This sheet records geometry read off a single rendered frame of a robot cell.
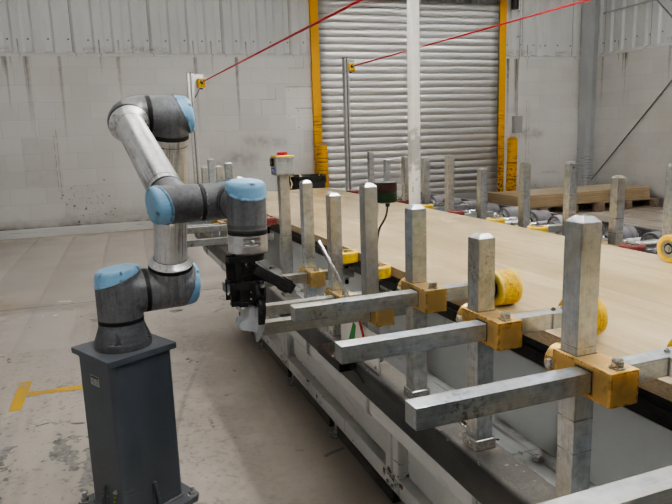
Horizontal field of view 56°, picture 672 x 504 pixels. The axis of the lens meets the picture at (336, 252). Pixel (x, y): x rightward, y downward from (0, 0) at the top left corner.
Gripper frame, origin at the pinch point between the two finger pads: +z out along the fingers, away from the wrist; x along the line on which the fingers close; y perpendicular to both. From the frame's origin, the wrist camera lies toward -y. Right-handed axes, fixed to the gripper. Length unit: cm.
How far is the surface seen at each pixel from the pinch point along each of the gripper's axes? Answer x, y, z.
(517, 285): 28, -51, -13
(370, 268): -2.5, -29.7, -13.2
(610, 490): 99, -9, -14
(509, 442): 35, -46, 20
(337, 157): -782, -316, -13
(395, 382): 11.7, -29.9, 12.1
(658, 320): 49, -71, -9
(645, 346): 59, -57, -8
